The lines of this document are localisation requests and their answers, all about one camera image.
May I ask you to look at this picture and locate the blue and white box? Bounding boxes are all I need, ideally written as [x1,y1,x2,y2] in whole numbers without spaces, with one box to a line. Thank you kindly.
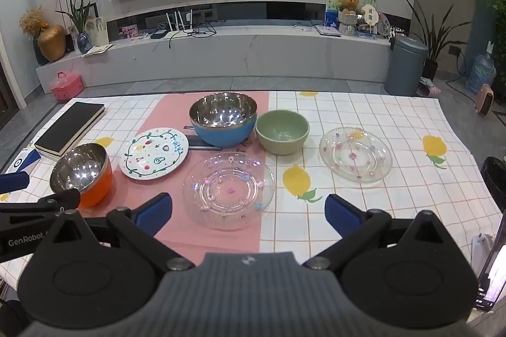
[0,148,41,175]

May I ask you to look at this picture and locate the brown teddy bear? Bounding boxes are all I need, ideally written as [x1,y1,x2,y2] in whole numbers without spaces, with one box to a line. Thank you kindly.
[338,0,366,17]

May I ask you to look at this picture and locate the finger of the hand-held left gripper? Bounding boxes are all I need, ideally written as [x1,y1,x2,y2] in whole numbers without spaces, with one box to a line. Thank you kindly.
[0,188,82,218]
[0,171,30,195]

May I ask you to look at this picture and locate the white router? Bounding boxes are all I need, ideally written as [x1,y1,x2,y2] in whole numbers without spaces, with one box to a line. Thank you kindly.
[166,9,195,36]

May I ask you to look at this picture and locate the pink printed placemat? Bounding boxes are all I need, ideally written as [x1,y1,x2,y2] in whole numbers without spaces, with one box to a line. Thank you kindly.
[77,92,270,267]

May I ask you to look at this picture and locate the pink plastic basket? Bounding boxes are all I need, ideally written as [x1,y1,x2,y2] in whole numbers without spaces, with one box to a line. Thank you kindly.
[49,71,83,101]

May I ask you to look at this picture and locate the black bin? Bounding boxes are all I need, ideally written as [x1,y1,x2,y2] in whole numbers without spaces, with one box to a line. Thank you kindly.
[480,156,506,215]

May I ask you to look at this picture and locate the white drawing card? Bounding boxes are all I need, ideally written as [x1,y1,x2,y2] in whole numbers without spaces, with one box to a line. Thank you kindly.
[85,3,110,46]

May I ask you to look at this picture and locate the blue steel bowl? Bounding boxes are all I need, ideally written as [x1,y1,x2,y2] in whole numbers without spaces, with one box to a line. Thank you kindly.
[189,93,258,148]

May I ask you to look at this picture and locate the grey trash bin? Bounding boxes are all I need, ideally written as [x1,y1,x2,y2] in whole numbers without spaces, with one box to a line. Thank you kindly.
[385,35,429,96]

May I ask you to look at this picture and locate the black notebook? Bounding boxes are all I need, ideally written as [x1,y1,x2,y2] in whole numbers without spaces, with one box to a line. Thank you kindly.
[34,102,107,158]

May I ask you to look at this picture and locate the white painted plate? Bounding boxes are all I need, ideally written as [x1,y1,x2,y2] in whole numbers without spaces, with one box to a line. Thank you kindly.
[119,127,189,180]

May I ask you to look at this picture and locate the tall potted plant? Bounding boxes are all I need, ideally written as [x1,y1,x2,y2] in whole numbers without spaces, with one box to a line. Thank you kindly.
[405,0,469,82]

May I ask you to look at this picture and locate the small beige heater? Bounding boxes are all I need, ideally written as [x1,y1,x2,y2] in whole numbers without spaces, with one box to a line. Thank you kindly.
[474,84,496,115]

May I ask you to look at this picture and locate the blue water bottle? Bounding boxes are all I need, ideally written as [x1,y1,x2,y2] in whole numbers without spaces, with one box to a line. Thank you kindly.
[466,53,497,96]

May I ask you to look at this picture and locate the decorative patterned plate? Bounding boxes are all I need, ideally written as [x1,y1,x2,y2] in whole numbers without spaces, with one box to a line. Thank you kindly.
[377,13,392,36]

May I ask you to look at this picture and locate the orange steel bowl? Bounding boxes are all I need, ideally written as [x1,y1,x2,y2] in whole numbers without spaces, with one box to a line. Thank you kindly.
[49,143,113,208]

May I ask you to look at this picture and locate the gold vase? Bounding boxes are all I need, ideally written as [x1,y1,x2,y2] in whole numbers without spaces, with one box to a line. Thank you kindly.
[38,25,66,62]

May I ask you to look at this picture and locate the pink slippers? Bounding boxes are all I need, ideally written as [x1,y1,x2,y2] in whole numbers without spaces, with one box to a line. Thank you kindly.
[417,78,441,98]

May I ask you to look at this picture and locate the grey stone television bench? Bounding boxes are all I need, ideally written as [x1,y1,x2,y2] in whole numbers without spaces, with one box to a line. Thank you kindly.
[35,25,396,89]

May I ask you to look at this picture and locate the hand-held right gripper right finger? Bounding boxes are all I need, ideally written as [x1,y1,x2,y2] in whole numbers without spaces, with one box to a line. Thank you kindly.
[302,194,461,272]

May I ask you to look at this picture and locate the dried yellow flowers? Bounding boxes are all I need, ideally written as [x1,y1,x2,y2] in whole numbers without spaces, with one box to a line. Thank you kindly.
[20,7,49,38]

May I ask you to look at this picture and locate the green ceramic bowl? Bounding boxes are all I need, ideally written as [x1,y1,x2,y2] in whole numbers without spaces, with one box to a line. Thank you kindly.
[255,110,310,156]

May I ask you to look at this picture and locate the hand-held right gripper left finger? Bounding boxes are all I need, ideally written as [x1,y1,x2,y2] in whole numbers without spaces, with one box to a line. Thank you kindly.
[35,193,194,272]

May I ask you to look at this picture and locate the green and blue painting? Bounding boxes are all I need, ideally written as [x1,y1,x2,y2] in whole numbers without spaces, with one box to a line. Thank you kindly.
[325,0,378,28]

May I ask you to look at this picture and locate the green long-leaf plant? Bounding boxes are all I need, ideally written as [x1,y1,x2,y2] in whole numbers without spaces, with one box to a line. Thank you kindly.
[55,0,99,35]

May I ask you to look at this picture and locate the black cable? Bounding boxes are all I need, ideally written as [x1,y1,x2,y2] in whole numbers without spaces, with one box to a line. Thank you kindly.
[168,19,218,49]

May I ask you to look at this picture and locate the clear glass plate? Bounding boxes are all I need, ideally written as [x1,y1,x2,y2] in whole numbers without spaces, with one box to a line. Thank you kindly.
[182,151,275,231]
[319,127,393,184]

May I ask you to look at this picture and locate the blue glass vase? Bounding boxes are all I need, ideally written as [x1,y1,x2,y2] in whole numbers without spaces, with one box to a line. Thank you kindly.
[76,33,93,54]

